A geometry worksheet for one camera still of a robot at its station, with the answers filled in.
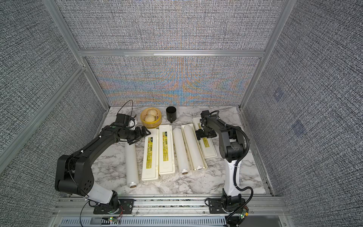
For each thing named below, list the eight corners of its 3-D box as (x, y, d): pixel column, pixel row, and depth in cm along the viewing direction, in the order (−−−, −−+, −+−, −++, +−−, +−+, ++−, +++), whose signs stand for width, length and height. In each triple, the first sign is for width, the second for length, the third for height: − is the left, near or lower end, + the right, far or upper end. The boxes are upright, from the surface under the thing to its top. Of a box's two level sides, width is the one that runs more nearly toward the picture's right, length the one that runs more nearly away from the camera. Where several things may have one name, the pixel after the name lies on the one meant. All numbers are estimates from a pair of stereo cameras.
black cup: (166, 123, 110) (165, 116, 103) (167, 112, 117) (166, 105, 111) (176, 123, 110) (176, 116, 103) (176, 112, 117) (176, 105, 111)
